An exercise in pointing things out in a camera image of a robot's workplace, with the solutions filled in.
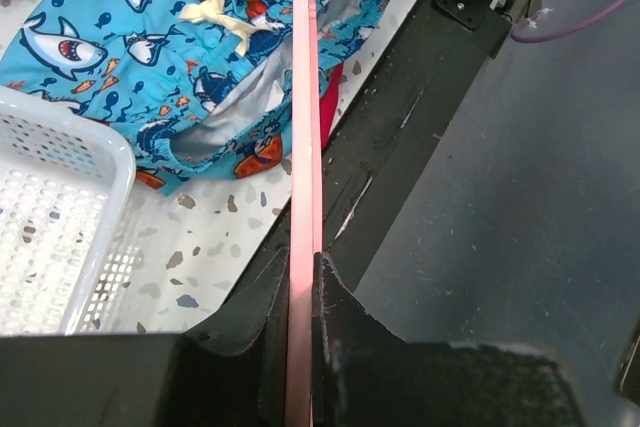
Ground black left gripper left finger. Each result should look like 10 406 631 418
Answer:
184 248 289 426

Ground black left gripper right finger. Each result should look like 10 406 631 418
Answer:
313 253 585 426

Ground pink hanger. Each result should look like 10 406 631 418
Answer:
284 0 322 426

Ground blue shark print shorts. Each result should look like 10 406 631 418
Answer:
0 0 399 197

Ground red folded cloth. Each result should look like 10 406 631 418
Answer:
319 63 344 149

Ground white plastic basket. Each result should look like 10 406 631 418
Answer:
1 87 135 336

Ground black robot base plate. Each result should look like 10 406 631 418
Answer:
323 0 540 301

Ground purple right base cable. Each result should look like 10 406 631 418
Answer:
509 0 640 44

